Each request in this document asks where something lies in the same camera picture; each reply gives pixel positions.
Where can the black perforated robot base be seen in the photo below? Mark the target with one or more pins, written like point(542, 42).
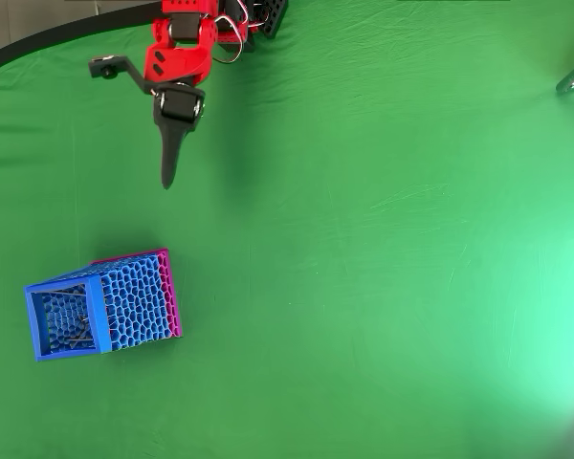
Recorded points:
point(273, 16)

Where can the blue and magenta mesh basket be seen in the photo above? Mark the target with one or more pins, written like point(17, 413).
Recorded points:
point(134, 301)

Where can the green cloth with black rim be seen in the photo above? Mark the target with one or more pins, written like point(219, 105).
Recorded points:
point(363, 287)

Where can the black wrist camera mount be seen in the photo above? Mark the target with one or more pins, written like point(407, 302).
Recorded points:
point(117, 64)

